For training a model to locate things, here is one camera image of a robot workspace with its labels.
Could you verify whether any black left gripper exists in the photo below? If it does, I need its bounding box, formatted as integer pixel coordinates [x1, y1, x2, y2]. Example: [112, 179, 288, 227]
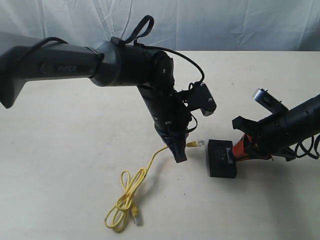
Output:
[153, 92, 192, 163]

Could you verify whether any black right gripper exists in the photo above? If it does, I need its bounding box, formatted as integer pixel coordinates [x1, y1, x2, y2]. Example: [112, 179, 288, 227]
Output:
[232, 115, 299, 162]

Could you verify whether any black network switch box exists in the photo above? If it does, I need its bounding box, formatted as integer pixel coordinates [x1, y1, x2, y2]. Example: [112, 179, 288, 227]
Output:
[206, 139, 238, 179]

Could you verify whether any yellow ethernet cable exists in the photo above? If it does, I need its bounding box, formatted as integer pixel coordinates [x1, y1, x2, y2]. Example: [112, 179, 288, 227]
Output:
[104, 139, 206, 232]

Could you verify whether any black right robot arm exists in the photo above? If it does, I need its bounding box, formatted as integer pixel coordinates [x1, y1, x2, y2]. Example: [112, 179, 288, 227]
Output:
[232, 89, 320, 162]

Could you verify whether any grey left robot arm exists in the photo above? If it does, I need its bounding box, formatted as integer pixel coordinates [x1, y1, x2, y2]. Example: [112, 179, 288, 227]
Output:
[0, 32, 192, 163]

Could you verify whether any grey backdrop cloth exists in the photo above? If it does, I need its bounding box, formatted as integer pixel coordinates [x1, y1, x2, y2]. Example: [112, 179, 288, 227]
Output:
[0, 0, 320, 51]

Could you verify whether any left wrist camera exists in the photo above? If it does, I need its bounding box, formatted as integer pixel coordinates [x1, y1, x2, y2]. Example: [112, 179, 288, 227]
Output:
[178, 81, 217, 117]

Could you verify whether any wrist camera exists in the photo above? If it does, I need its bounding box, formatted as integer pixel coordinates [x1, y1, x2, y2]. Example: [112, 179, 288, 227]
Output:
[252, 88, 289, 114]
[178, 81, 217, 117]

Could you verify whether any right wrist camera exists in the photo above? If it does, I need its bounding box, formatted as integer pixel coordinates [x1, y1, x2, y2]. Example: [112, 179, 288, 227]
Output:
[252, 88, 289, 114]

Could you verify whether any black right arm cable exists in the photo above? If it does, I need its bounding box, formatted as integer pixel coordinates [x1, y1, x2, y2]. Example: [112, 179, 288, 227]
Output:
[293, 133, 320, 161]

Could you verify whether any black left camera cable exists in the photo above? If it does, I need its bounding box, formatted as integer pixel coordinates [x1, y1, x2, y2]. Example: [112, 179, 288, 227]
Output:
[19, 15, 206, 85]

